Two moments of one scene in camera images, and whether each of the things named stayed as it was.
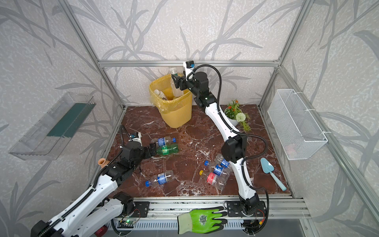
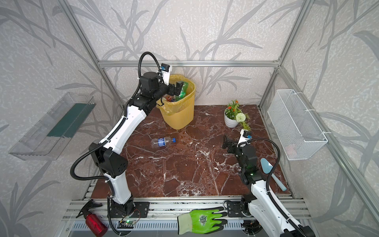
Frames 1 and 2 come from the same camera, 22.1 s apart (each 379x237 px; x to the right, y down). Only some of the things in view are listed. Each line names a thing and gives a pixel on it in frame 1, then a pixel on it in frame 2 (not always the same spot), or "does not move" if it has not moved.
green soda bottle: x=167 y=149 to x=183 y=91
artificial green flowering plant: x=234 y=111 does not move
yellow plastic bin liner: x=161 y=95 does not move
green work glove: x=202 y=220 does not move
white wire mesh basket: x=298 y=135 does not move
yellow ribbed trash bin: x=175 y=112 does not move
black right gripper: x=181 y=82 to x=232 y=146
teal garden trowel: x=267 y=167 does not move
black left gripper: x=151 y=149 to x=173 y=90
